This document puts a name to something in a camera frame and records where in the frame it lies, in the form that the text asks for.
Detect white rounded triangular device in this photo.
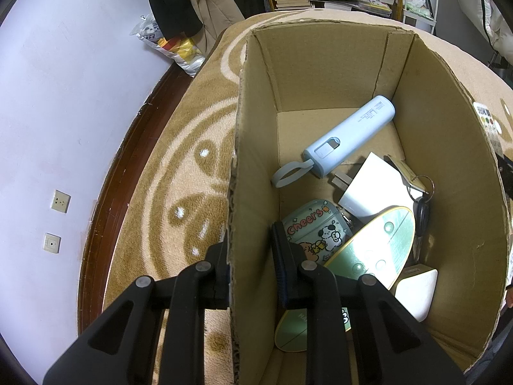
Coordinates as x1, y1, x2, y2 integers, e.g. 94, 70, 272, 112
391, 264, 438, 322

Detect green oval hand fan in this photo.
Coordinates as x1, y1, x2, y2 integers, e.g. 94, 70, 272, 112
275, 206, 416, 352

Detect green cartoon tin case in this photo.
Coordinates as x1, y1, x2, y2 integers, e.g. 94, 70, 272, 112
282, 199, 353, 264

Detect white rectangular power adapter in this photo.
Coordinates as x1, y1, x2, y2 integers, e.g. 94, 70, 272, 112
331, 153, 413, 223

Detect keys with tag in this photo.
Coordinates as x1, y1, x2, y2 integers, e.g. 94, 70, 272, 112
383, 155, 436, 265

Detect light blue cylindrical bottle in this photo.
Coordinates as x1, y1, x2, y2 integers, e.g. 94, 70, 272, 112
271, 95, 396, 188

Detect white remote control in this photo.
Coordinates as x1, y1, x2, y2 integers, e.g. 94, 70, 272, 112
473, 102, 502, 155

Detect cardboard box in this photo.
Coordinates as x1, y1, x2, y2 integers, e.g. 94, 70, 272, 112
227, 11, 512, 384

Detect beige brown patterned rug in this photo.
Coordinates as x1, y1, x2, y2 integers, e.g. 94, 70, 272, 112
102, 7, 513, 385

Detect snack bag on floor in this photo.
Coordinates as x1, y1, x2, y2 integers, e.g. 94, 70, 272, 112
130, 14, 205, 77

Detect black hanging coat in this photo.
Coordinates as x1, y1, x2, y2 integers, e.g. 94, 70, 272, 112
149, 0, 203, 39

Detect white quilted bedding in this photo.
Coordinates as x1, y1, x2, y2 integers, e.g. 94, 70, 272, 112
458, 0, 512, 64

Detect beige hanging coat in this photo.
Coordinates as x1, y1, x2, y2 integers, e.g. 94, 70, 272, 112
190, 0, 244, 56

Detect lower wall socket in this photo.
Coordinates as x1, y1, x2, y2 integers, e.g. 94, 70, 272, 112
44, 233, 61, 254

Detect wall socket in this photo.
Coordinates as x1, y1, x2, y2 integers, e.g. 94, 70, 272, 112
44, 233, 61, 254
50, 190, 71, 214

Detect upper wall socket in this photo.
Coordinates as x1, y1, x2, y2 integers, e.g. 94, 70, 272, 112
50, 190, 71, 214

